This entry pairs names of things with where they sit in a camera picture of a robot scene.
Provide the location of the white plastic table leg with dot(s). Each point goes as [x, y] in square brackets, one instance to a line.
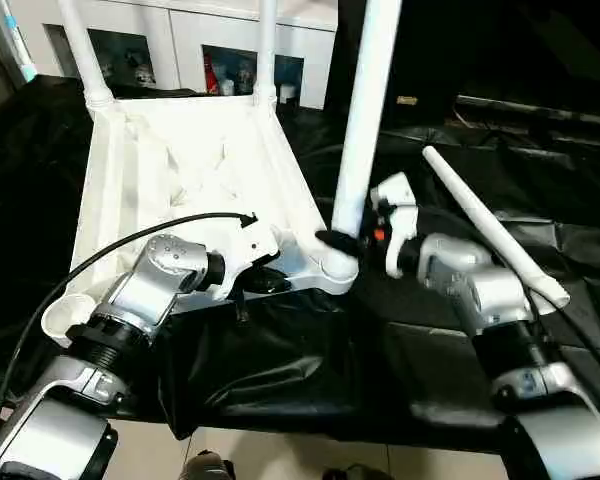
[87, 55]
[365, 125]
[265, 55]
[485, 220]

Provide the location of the white plastic table top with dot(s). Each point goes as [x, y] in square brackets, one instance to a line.
[180, 165]

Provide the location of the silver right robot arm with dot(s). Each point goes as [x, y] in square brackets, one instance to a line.
[490, 300]

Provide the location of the black mat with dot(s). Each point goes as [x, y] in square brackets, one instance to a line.
[530, 175]

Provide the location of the white cup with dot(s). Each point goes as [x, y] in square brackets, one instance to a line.
[227, 88]

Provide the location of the black box with gold label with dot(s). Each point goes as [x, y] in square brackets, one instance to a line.
[430, 55]

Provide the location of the dark right robot foot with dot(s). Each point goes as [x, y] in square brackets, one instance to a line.
[347, 474]

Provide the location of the black rod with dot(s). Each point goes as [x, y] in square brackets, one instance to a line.
[540, 112]

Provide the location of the red bottle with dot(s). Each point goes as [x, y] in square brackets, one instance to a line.
[212, 75]

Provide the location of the white cabinet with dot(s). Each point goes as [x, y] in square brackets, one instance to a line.
[180, 35]

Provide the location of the white and teal pole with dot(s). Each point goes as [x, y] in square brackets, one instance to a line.
[17, 40]

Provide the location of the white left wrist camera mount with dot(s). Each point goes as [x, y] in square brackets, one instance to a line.
[245, 250]

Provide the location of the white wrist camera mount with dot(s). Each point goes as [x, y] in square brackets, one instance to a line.
[245, 250]
[402, 210]

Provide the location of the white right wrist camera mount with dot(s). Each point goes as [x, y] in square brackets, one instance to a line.
[402, 210]

